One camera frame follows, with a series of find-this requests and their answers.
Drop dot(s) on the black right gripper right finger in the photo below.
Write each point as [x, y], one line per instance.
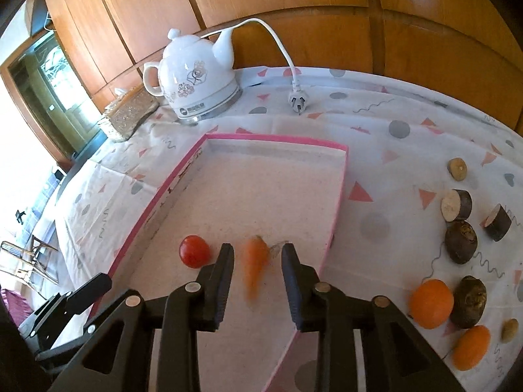
[396, 357]

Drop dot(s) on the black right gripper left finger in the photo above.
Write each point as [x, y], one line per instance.
[118, 353]

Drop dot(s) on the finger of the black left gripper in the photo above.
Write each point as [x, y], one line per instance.
[48, 321]

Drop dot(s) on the orange mandarin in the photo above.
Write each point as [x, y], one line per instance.
[471, 347]
[431, 304]

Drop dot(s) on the red tomato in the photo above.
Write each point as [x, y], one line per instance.
[194, 252]

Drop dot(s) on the small tan potato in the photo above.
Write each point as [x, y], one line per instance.
[509, 330]

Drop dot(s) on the orange carrot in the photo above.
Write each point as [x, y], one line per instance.
[256, 258]

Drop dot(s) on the dark sugarcane piece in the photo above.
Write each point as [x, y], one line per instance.
[456, 205]
[498, 223]

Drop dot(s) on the small tan round fruit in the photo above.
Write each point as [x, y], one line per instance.
[457, 168]

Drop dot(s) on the patterned white tablecloth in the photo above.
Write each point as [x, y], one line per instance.
[400, 139]

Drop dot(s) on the pink shallow tray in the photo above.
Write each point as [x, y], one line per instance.
[225, 189]

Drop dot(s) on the wooden framed doorway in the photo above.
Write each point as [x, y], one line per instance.
[51, 98]

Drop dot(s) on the woven tissue box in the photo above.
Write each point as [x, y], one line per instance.
[123, 116]

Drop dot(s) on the white ceramic electric kettle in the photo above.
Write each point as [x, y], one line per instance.
[194, 75]

